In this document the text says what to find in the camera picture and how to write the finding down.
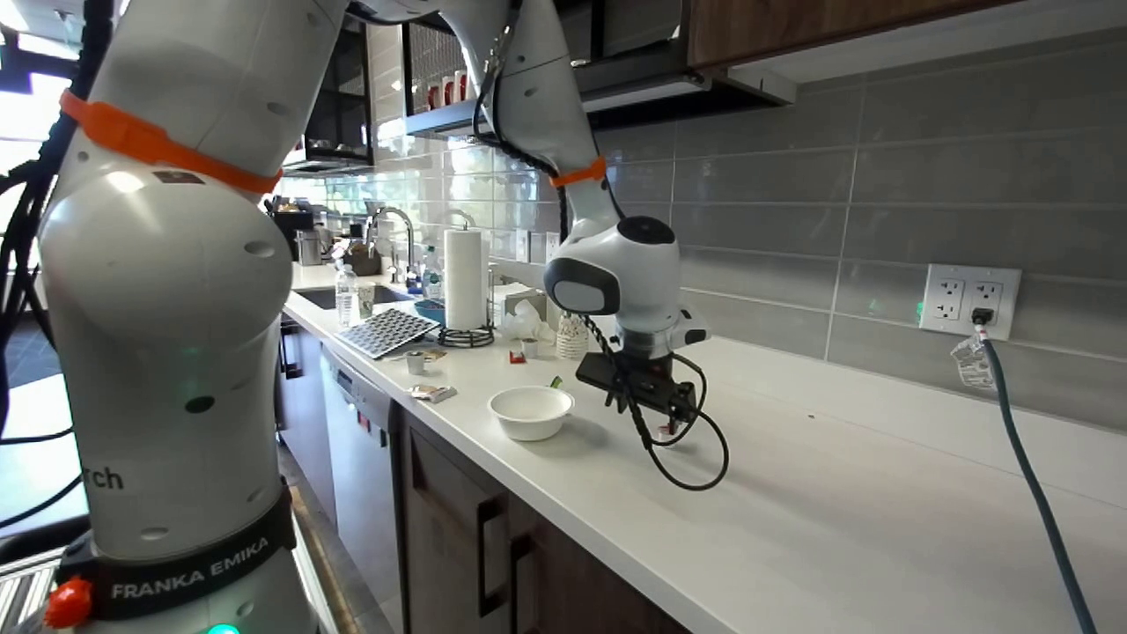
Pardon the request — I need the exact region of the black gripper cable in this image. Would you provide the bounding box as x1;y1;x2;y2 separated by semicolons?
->
625;349;731;493

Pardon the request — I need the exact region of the dish drying rack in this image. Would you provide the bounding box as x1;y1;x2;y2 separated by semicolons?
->
340;305;434;360

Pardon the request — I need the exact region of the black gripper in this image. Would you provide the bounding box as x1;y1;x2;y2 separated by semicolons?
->
573;344;697;423

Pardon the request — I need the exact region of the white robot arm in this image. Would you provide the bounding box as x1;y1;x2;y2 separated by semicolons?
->
38;0;703;634

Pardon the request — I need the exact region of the paper towel roll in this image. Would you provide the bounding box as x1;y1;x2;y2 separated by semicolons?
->
445;228;487;332

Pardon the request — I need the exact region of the blue ethernet cable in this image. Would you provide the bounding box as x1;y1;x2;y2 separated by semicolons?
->
969;305;1097;634

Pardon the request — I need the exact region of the white wall outlet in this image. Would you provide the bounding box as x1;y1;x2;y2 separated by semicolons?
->
914;265;1020;339

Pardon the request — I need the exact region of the white bowl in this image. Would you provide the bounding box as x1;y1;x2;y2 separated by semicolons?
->
487;384;573;445

